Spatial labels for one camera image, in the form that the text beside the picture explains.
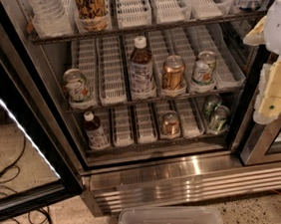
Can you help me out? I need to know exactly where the rear green can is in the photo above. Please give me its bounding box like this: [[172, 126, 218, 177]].
[[202, 94, 222, 119]]

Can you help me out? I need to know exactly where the gold can bottom shelf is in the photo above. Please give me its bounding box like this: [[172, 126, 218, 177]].
[[161, 111, 180, 138]]

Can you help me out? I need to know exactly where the clear plastic water bottle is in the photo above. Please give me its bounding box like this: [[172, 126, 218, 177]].
[[29, 0, 72, 38]]

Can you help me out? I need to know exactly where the brown tea bottle white cap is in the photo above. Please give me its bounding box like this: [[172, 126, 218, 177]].
[[128, 36, 156, 100]]

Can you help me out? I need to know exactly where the open glass fridge door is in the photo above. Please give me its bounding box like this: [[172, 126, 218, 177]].
[[0, 0, 83, 223]]

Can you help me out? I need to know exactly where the white shelf tray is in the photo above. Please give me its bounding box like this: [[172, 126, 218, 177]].
[[97, 37, 127, 106], [149, 0, 192, 24], [116, 0, 151, 28]]

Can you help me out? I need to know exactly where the stainless steel fridge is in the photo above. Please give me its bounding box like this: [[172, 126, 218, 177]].
[[4, 0, 281, 216]]

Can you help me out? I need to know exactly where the green can bottom shelf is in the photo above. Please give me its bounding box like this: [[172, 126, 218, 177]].
[[208, 106, 230, 133]]

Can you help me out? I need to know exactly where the clear plastic bin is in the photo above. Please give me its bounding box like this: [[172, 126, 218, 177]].
[[118, 206, 223, 224]]

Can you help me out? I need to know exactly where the small brown tea bottle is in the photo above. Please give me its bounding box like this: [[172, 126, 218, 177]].
[[84, 112, 110, 150]]

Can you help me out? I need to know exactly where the tall gold black can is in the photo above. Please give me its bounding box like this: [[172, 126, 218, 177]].
[[75, 0, 109, 32]]

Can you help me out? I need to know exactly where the gold soda can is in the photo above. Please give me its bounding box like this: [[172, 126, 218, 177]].
[[160, 55, 186, 97]]

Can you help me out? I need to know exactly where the white green soda can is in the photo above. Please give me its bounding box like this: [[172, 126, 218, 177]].
[[63, 68, 95, 110]]

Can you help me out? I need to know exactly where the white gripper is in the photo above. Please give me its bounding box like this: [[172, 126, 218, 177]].
[[243, 0, 281, 125]]

